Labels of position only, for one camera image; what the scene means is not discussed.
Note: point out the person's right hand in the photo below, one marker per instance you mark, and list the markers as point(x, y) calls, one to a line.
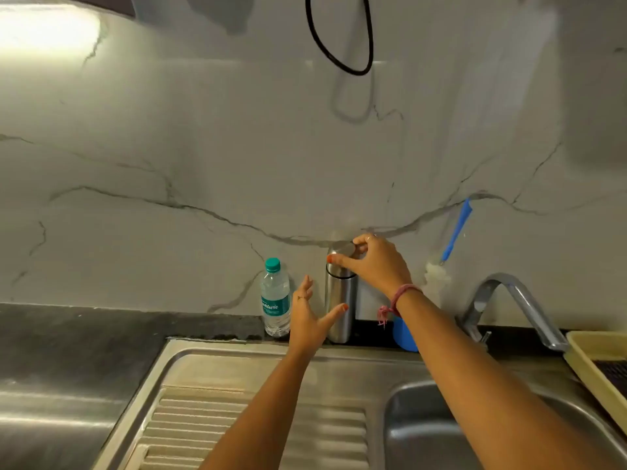
point(377, 266)

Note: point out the person's left hand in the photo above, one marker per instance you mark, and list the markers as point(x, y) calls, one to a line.
point(306, 327)

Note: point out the steel cup cap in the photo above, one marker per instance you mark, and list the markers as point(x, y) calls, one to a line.
point(343, 250)

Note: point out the stainless steel flask body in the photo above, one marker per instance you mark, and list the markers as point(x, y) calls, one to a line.
point(335, 293)

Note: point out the blue white bottle brush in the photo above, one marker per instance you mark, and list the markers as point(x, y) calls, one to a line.
point(458, 230)

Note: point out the person's right forearm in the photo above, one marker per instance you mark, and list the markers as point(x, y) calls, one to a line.
point(490, 401)

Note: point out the person's left forearm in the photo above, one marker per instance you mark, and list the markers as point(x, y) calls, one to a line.
point(259, 420)

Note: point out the clear plastic water bottle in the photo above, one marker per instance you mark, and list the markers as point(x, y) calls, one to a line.
point(275, 308)

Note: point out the stainless steel sink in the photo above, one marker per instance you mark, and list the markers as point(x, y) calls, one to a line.
point(343, 376)

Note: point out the blue plastic brush holder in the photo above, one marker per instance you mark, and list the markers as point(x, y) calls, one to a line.
point(404, 337)

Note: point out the chrome faucet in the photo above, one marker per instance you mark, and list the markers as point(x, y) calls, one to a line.
point(514, 286)

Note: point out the yellow plastic basket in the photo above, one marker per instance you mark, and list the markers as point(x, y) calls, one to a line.
point(583, 347)

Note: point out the dark checked cloth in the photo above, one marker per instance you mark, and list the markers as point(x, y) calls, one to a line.
point(614, 376)

